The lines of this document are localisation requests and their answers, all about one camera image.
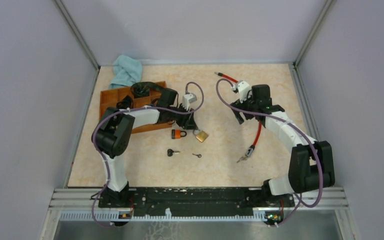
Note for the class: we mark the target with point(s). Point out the dark patterned tie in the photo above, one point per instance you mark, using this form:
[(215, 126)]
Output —
[(143, 89)]

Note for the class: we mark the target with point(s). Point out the orange black padlock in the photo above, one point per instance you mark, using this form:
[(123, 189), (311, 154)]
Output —
[(178, 134)]

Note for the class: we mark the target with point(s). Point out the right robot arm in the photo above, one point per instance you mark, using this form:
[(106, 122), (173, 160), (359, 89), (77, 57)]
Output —
[(311, 164)]

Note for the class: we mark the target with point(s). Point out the brass padlock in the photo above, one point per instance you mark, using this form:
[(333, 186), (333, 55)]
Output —
[(200, 135)]

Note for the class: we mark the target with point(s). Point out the small silver key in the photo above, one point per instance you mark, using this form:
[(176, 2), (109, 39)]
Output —
[(197, 155)]

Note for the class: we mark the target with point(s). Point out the white slotted cable duct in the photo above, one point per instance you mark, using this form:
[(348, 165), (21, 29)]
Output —
[(115, 216)]

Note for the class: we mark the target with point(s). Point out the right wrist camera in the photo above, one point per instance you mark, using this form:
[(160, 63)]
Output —
[(243, 89)]

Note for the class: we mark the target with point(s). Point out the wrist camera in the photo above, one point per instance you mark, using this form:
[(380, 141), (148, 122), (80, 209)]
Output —
[(187, 100), (243, 89)]

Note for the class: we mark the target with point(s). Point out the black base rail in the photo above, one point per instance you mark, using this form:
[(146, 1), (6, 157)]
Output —
[(142, 199)]

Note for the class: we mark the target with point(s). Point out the silver cable lock keys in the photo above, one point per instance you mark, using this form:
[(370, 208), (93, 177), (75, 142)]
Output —
[(242, 158)]

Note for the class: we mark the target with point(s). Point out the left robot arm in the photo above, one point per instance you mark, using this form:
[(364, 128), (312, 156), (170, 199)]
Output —
[(113, 132)]

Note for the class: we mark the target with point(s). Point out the light blue towel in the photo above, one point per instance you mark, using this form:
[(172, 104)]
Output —
[(127, 71)]

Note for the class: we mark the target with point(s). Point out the aluminium frame post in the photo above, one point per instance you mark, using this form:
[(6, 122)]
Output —
[(74, 29)]

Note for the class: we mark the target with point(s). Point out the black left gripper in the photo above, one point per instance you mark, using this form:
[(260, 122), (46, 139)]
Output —
[(187, 121)]

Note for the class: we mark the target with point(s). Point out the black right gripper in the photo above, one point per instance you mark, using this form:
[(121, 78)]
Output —
[(237, 104)]

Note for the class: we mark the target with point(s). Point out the wooden divided tray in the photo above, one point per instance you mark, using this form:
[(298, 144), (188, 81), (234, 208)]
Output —
[(109, 98)]

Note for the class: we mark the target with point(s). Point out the red cable lock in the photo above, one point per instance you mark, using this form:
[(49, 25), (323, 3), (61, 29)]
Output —
[(251, 148)]

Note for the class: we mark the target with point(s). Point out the black head key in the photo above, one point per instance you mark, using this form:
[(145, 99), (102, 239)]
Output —
[(171, 152)]

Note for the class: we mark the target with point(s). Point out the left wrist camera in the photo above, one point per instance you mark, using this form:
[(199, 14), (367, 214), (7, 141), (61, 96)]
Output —
[(187, 100)]

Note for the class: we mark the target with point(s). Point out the rolled tie middle tray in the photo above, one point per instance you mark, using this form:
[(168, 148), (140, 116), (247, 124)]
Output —
[(125, 103)]

